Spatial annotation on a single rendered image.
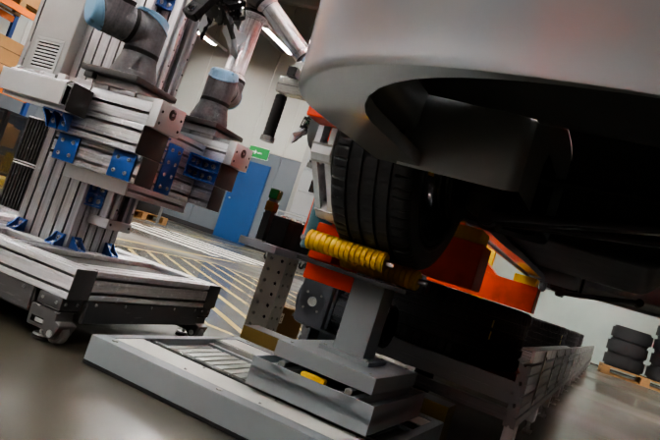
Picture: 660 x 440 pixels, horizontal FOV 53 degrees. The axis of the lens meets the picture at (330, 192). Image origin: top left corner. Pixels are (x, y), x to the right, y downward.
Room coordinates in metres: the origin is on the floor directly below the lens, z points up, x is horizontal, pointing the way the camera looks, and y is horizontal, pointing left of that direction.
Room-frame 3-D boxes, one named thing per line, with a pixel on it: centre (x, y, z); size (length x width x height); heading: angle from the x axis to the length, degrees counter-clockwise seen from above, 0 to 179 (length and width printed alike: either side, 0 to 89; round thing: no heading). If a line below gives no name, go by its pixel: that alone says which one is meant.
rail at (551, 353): (3.38, -1.34, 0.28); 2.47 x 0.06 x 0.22; 155
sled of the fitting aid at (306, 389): (1.96, -0.21, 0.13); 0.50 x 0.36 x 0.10; 155
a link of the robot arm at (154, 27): (2.12, 0.73, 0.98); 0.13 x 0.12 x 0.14; 132
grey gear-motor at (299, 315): (2.30, -0.22, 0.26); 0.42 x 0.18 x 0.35; 65
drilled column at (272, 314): (2.78, 0.10, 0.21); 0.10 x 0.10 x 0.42; 65
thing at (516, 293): (4.20, -1.18, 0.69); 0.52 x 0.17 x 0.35; 65
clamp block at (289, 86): (1.96, 0.20, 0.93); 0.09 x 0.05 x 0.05; 65
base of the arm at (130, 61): (2.12, 0.72, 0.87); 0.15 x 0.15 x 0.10
